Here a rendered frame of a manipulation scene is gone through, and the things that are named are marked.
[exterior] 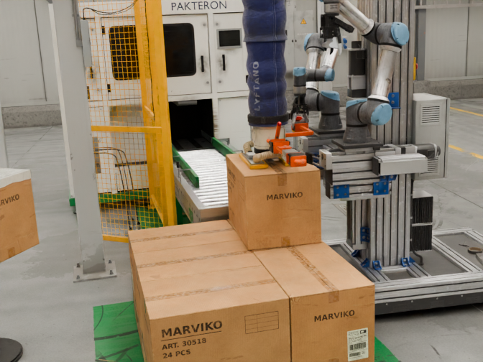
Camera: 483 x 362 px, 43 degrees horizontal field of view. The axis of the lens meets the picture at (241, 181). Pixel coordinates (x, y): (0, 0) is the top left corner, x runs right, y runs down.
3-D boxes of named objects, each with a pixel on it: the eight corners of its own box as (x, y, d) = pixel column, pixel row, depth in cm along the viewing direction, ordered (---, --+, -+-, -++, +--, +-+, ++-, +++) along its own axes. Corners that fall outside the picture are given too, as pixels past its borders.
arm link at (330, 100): (338, 113, 376) (337, 91, 372) (316, 113, 380) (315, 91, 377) (341, 110, 387) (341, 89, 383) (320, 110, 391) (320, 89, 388)
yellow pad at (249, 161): (238, 156, 356) (238, 148, 354) (255, 155, 357) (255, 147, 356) (249, 169, 323) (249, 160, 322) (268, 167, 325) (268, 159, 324)
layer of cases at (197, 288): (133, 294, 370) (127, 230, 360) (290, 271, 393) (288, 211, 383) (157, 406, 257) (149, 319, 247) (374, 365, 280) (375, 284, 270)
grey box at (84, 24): (85, 65, 421) (80, 21, 414) (92, 65, 422) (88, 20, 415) (85, 67, 402) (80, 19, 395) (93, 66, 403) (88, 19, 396)
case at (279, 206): (228, 217, 376) (226, 154, 366) (292, 212, 383) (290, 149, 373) (247, 251, 318) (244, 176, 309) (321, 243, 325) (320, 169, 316)
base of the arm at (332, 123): (338, 125, 394) (338, 110, 391) (346, 128, 379) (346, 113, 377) (315, 126, 392) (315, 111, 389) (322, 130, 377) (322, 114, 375)
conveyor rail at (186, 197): (157, 166, 600) (154, 146, 595) (162, 165, 601) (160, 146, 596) (200, 239, 382) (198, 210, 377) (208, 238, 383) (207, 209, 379)
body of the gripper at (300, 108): (296, 115, 362) (295, 94, 359) (292, 113, 370) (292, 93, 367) (309, 114, 363) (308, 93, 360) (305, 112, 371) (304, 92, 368)
